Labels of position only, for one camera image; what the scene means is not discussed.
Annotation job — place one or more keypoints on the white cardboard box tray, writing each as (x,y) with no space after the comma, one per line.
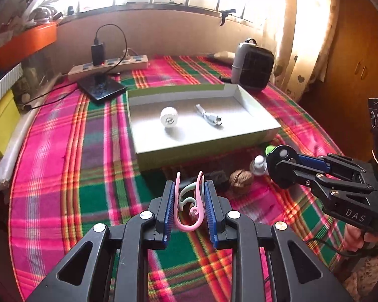
(189,138)

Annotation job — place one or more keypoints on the heart print curtain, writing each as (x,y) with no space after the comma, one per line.
(305,37)

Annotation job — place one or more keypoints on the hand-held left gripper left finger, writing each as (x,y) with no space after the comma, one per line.
(168,207)

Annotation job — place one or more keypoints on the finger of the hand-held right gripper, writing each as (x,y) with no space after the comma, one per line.
(305,176)
(315,163)

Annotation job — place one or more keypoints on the white ribbed box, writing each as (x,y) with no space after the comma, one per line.
(3,85)

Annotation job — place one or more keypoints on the white clutter pile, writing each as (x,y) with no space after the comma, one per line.
(44,12)

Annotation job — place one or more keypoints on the beige wrapped object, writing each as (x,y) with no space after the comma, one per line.
(222,57)

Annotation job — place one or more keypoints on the grey portable heater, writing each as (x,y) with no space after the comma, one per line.
(253,66)

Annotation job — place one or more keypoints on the black bike light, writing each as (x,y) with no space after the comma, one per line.
(218,180)

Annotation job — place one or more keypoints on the white plug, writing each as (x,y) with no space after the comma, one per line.
(131,53)

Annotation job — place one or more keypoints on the black clip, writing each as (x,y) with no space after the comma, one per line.
(225,15)

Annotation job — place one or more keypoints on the white ribbed roll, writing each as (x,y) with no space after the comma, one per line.
(169,118)

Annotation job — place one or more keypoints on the person's right hand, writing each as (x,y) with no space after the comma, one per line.
(354,237)

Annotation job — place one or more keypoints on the white power strip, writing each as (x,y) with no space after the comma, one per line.
(132,63)

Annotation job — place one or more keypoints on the wooden cabinet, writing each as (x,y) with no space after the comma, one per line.
(359,53)

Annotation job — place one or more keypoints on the black charger adapter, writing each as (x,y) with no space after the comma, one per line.
(98,53)

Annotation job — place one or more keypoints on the yellow box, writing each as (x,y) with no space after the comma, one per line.
(0,125)

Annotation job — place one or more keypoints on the pink silicone ear hook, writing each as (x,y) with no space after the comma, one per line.
(180,214)

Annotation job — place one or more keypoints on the black smartphone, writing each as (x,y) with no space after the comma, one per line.
(105,90)

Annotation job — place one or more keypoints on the black round disc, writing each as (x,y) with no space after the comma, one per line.
(283,154)

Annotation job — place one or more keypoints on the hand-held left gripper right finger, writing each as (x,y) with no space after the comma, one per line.
(211,214)

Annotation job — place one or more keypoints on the plaid cloth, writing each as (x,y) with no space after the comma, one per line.
(66,163)

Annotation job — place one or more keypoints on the brown walnut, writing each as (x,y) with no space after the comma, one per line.
(241,180)

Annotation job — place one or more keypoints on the orange box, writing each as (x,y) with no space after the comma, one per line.
(25,42)

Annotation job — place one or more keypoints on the person's right forearm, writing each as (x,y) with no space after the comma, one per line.
(371,276)

